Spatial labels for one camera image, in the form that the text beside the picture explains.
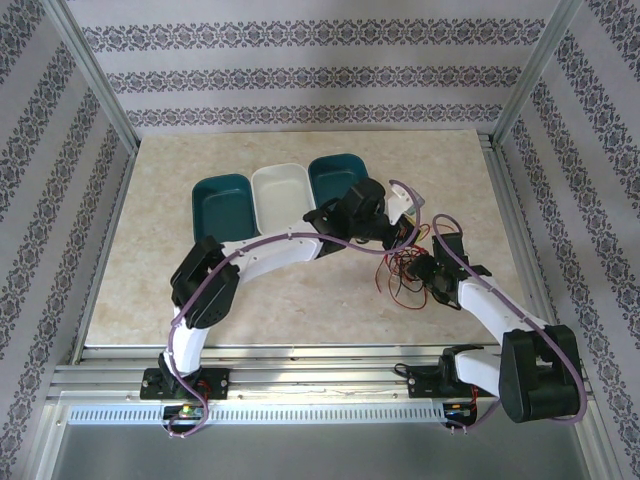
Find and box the white plastic bin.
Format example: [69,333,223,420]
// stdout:
[251,163,317,236]

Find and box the red cable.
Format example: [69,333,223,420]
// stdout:
[373,233,442,312]

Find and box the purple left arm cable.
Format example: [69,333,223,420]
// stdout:
[164,177,426,441]

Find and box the slotted cable duct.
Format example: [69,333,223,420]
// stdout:
[67,402,449,427]

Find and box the teal plastic bin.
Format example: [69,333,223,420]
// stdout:
[191,172,261,242]
[307,152,371,211]

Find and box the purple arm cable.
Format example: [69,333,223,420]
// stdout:
[164,177,426,441]
[432,213,589,432]

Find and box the aluminium front rail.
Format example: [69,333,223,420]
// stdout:
[49,343,596,401]

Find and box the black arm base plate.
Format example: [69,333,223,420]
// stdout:
[141,366,231,401]
[407,364,481,400]

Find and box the aluminium frame post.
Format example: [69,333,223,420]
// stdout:
[492,0,585,146]
[42,0,140,151]

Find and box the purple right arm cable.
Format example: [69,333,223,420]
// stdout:
[432,213,589,432]

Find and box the grey metal base panel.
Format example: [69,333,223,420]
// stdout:
[37,399,601,480]

